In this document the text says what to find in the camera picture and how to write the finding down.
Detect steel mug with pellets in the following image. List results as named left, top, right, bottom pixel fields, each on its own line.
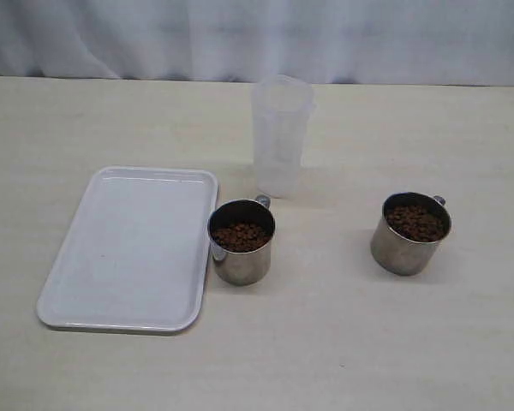
left=207, top=194, right=276, bottom=286

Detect clear plastic tall container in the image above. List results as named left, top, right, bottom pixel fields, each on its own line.
left=251, top=74, right=314, bottom=198

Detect white plastic tray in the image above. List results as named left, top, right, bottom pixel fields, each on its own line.
left=36, top=166, right=218, bottom=333

